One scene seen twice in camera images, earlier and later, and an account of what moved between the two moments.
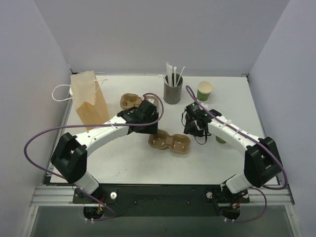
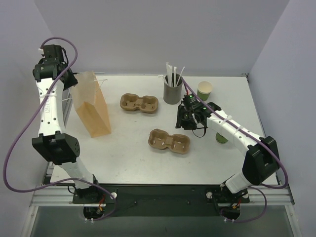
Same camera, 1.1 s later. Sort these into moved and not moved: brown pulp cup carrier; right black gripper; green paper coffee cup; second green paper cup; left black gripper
Moved: right black gripper; left black gripper
Not moved: second green paper cup; green paper coffee cup; brown pulp cup carrier
